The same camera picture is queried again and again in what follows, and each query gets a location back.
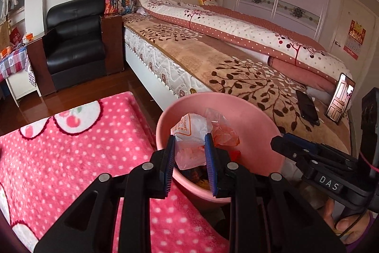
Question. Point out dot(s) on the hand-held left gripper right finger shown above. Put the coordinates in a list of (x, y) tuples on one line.
[(211, 170)]

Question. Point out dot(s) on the white door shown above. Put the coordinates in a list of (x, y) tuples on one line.
[(337, 18)]

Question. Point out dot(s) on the white desk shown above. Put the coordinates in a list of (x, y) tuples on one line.
[(20, 84)]

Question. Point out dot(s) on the brown paper bag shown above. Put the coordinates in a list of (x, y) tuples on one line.
[(4, 35)]

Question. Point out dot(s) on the red wall calendar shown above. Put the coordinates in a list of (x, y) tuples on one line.
[(354, 39)]

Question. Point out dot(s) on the red gift bag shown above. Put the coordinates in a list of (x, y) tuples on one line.
[(15, 36)]

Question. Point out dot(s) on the pink polka dot blanket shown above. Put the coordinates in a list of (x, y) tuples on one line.
[(59, 167)]

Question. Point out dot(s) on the clear plastic bag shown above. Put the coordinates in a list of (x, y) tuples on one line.
[(191, 134)]

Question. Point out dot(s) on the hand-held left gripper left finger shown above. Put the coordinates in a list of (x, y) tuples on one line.
[(169, 170)]

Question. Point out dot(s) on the person's right forearm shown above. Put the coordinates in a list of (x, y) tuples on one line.
[(372, 230)]

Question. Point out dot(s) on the polka dot tree quilt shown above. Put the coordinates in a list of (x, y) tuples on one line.
[(237, 24)]

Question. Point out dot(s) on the orange box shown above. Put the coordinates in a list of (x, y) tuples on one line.
[(6, 52), (29, 37)]

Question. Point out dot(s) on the pink plastic basin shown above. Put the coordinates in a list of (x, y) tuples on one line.
[(257, 134)]

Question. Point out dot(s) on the black leather armchair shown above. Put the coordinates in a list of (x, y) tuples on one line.
[(74, 42)]

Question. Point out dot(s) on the lit smartphone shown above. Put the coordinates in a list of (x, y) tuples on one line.
[(339, 99)]

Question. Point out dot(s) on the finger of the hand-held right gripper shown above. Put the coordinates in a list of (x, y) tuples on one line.
[(302, 142), (290, 152)]

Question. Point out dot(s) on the brown leaf pattern bedspread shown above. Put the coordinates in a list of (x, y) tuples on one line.
[(237, 75)]

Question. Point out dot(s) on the black smartphone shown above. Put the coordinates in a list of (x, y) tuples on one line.
[(308, 107)]

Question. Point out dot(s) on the white bed with headboard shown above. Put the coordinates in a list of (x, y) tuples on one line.
[(148, 63)]

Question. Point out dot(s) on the person's right hand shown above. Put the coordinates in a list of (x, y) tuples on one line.
[(349, 226)]

